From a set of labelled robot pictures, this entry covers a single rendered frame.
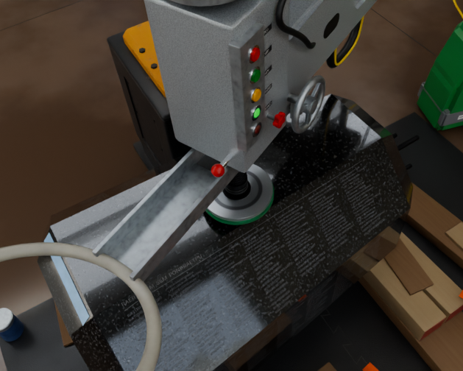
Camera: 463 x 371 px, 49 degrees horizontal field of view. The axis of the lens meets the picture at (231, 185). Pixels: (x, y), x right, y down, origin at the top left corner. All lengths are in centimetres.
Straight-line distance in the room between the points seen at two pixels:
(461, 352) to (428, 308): 21
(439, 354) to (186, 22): 166
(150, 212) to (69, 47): 259
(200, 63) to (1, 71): 279
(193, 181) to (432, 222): 148
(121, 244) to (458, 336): 149
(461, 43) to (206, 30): 197
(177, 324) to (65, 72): 236
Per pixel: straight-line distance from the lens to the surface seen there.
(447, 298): 222
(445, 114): 290
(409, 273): 222
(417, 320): 215
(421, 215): 254
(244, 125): 107
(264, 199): 148
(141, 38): 230
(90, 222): 160
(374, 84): 321
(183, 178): 130
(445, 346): 225
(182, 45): 105
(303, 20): 123
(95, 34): 379
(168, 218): 123
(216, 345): 155
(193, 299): 149
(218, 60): 101
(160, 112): 199
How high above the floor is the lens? 211
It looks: 53 degrees down
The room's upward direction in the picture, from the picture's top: 6 degrees counter-clockwise
